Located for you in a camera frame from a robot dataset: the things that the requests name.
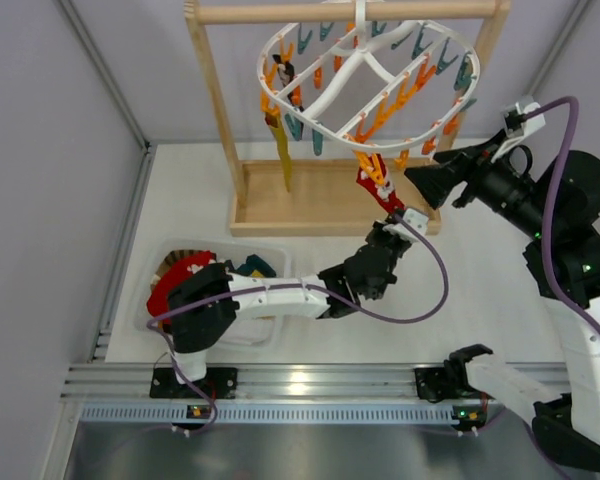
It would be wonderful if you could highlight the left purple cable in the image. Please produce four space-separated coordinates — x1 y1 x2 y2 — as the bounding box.
146 212 451 434

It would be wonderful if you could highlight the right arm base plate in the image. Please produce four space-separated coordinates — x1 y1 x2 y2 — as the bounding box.
414 367 472 404

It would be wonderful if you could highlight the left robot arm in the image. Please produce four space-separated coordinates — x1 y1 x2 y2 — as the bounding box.
167 221 415 384

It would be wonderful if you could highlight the dark navy sock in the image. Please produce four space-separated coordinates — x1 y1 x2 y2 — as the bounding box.
272 54 304 111

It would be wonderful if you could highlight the white plastic basket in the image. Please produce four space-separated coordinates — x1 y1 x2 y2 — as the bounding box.
132 237 291 353

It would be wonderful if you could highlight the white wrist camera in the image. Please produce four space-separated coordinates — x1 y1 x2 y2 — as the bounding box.
492 95 546 162
383 208 429 241

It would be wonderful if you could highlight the brown striped sock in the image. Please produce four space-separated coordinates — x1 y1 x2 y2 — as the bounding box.
149 249 200 291

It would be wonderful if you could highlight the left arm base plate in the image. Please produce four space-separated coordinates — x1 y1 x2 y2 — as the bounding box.
149 367 238 400

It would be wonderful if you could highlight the aluminium rail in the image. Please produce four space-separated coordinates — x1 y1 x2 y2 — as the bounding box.
60 364 480 428

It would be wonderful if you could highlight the teal sock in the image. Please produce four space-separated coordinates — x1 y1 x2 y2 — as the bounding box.
236 254 277 278

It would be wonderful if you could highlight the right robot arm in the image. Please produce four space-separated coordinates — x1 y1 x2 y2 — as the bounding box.
405 140 600 473

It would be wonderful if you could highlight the wooden hanger stand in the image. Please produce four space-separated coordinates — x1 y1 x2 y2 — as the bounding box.
184 1 511 236

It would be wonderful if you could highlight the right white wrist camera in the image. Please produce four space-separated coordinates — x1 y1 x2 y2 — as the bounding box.
492 95 546 162

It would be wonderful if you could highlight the red sock with white pattern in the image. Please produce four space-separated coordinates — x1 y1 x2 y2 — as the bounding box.
356 164 405 214

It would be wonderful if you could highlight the white sock in basket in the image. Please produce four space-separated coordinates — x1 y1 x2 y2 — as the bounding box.
220 318 275 346

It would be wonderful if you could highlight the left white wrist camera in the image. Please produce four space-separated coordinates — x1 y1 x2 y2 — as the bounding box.
383 208 429 241

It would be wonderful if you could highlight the white round clip hanger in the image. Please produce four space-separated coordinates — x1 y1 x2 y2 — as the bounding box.
256 1 482 155

